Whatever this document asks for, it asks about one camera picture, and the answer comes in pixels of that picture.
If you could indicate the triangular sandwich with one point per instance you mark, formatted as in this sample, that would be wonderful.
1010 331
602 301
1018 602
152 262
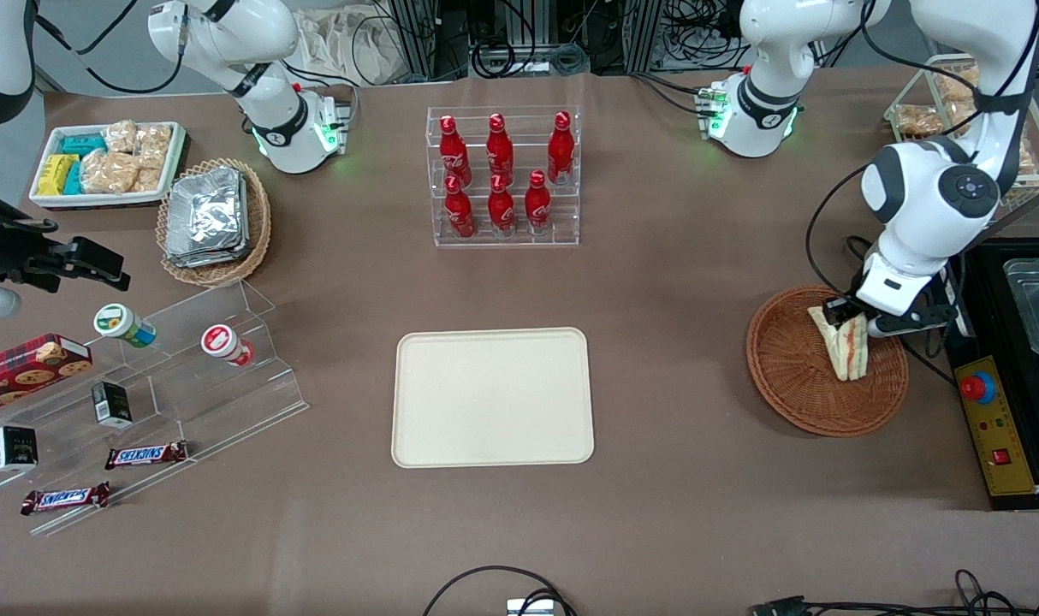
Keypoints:
846 351

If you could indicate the brown round wicker basket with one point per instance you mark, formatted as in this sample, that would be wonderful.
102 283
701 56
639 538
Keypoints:
793 376

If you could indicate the silver foil packet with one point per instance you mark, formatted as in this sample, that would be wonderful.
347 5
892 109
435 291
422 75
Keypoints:
207 259
204 210

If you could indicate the clear rice cracker bag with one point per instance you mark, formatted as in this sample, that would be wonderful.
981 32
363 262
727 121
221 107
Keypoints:
153 144
1028 161
121 135
960 113
109 173
954 84
917 120
148 180

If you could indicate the green lid sunflower cup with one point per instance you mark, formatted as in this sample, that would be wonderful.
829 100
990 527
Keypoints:
117 322

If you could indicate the grey metal device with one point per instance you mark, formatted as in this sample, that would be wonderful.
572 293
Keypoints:
530 607

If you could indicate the clear acrylic stepped shelf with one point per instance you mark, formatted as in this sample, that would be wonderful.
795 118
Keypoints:
203 402

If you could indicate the teal snack packet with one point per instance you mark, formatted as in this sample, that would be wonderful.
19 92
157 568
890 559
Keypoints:
74 180
83 144

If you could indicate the silver aluminium bar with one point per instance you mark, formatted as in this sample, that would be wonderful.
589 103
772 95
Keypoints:
1029 210

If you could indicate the beige cloth bag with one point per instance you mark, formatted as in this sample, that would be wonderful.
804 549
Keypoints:
348 43

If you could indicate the red cola bottle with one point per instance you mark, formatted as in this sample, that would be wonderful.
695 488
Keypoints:
561 147
537 205
501 210
459 212
454 152
500 150

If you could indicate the yellow control panel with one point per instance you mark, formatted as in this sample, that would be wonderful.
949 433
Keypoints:
1003 428

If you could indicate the red emergency stop button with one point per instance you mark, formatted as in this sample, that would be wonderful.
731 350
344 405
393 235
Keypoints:
979 387

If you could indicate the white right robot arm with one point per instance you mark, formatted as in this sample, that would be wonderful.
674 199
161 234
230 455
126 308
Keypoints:
228 34

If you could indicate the dark green tea box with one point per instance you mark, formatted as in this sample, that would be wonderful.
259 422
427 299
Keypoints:
14 449
111 405

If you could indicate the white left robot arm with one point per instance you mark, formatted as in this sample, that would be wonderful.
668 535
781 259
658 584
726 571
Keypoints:
930 197

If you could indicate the clear plastic container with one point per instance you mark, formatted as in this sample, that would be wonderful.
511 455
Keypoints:
1037 304

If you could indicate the red lid yogurt cup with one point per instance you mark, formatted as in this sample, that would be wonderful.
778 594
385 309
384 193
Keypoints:
220 342

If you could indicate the black appliance housing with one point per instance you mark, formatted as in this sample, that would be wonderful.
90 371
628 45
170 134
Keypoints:
994 291

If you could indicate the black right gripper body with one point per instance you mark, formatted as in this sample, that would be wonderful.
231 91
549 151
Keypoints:
6 245

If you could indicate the red tartan cookie box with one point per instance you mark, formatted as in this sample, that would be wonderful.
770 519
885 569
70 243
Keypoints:
27 364

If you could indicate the yellow snack packet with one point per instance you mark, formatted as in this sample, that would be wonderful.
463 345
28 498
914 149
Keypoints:
56 174

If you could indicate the Snickers chocolate bar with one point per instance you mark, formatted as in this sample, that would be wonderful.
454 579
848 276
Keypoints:
66 498
147 455

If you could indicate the white rectangular snack bin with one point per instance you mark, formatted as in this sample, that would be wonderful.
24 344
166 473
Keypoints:
177 145

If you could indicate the clear acrylic bottle rack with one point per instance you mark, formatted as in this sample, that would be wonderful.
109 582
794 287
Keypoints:
571 214

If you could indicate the cream plastic tray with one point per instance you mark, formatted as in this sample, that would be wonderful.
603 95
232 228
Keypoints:
492 398

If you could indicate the light wicker basket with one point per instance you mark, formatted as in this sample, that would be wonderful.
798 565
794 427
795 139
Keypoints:
258 218

